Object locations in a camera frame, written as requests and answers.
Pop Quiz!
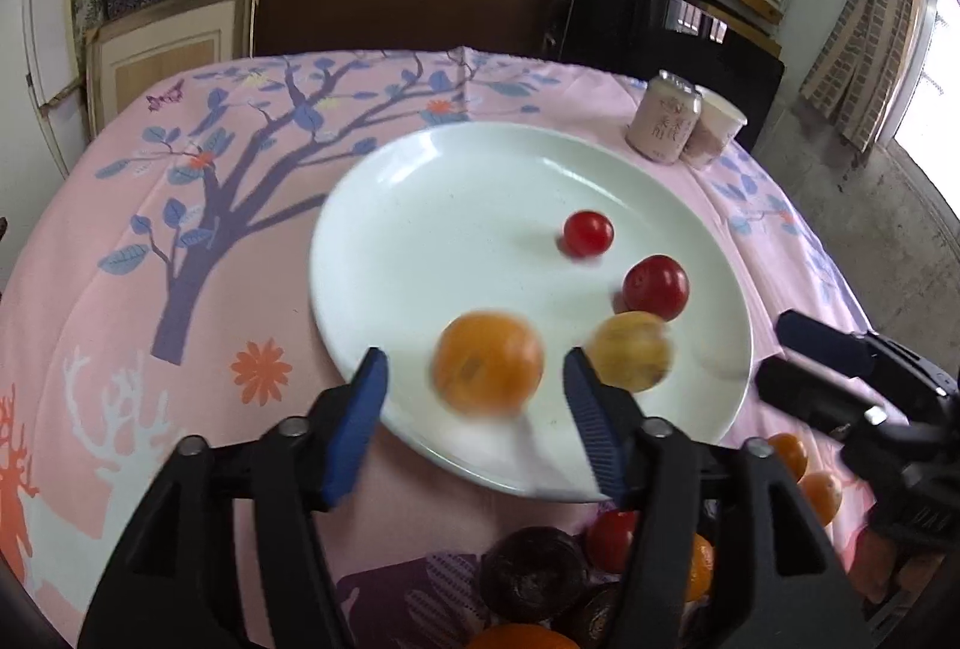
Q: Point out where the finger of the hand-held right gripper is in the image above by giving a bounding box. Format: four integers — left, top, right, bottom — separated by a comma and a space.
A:
776, 310, 883, 381
754, 356, 890, 440

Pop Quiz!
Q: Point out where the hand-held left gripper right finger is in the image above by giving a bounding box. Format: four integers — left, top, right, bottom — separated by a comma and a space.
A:
562, 347, 878, 649

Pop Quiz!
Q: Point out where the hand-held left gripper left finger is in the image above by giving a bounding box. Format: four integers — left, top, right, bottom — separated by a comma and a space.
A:
79, 347, 391, 649

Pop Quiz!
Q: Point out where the orange mandarin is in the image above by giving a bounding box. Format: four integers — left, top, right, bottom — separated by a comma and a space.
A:
469, 623, 582, 649
431, 311, 545, 414
766, 433, 809, 481
684, 533, 715, 603
796, 470, 843, 528

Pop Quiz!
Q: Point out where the pale yellow round fruit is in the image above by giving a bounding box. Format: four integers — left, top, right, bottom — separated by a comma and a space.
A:
585, 311, 674, 393

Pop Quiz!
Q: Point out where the dark red plum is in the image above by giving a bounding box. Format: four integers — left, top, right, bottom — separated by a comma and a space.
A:
621, 254, 691, 322

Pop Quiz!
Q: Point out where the small red cherry tomato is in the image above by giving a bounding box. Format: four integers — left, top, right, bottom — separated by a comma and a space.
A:
562, 210, 616, 260

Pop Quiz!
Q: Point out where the white oval plate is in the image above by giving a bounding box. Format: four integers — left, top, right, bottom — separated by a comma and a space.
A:
310, 122, 753, 504

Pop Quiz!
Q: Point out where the person's right hand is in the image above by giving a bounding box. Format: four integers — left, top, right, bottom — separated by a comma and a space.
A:
853, 523, 931, 612

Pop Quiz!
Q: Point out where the dark brown water chestnut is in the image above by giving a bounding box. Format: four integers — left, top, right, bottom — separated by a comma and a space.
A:
555, 581, 623, 649
480, 527, 590, 624

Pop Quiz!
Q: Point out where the white paper cup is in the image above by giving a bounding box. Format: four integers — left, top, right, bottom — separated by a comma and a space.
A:
681, 86, 749, 172

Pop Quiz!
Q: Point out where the pink drink can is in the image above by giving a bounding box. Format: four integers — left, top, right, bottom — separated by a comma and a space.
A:
626, 70, 704, 164

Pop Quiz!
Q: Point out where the bright window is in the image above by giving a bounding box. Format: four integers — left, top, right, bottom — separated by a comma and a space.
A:
896, 0, 960, 178

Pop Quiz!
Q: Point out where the pink printed tablecloth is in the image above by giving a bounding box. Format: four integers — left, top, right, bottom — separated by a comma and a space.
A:
0, 47, 901, 649

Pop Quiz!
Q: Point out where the beige checked curtain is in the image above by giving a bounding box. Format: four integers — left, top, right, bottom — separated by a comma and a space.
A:
799, 0, 927, 151

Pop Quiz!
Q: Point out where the black screen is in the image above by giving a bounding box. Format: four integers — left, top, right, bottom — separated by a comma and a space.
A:
559, 0, 786, 151

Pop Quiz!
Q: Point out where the wooden framed panel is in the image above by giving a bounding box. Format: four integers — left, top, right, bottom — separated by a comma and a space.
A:
86, 0, 256, 136

